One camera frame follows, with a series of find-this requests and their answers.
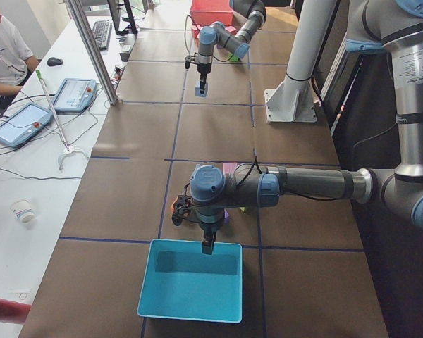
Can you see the monitor stand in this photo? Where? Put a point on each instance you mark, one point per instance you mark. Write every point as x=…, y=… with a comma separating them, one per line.
x=122, y=16

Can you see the blue plastic bin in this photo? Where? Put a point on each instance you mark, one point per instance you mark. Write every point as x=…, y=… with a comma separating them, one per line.
x=182, y=283

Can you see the purple block left side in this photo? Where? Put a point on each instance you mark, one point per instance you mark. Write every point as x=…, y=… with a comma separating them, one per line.
x=226, y=217

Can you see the reacher grabber stick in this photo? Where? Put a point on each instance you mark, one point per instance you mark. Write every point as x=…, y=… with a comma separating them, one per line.
x=69, y=149

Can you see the aluminium frame post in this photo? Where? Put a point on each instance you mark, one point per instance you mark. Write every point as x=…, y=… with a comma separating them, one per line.
x=83, y=26

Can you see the magenta block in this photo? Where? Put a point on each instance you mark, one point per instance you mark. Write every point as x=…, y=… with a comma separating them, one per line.
x=232, y=30

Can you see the black computer mouse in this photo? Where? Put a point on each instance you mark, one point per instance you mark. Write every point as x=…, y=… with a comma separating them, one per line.
x=53, y=61

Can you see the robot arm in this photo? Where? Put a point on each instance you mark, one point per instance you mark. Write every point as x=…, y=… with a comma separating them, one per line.
x=217, y=34
x=373, y=26

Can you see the near teach pendant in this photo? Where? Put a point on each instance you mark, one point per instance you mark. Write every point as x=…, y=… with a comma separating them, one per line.
x=24, y=124

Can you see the paper cup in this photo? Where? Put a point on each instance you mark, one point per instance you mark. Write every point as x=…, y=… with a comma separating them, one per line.
x=22, y=210

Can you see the pink block left side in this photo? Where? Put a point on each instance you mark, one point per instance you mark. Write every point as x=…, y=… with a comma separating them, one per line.
x=229, y=167

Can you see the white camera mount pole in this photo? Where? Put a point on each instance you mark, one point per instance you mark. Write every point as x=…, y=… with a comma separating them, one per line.
x=292, y=100

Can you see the black keyboard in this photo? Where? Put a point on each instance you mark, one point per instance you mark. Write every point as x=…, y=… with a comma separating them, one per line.
x=101, y=31

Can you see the red bottle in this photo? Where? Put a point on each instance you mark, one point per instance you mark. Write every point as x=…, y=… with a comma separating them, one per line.
x=13, y=312

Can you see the person in white shirt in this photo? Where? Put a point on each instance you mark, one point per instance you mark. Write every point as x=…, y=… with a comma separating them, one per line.
x=17, y=62

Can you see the far teach pendant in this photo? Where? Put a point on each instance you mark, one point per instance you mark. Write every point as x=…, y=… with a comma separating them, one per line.
x=74, y=96

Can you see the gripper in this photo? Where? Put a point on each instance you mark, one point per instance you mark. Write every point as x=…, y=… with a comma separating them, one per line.
x=208, y=228
x=204, y=71

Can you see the teach pendant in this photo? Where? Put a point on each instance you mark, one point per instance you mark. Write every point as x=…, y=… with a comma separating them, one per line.
x=74, y=96
x=24, y=124

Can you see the red plastic bin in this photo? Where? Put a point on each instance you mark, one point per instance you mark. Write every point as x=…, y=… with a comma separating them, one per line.
x=206, y=12

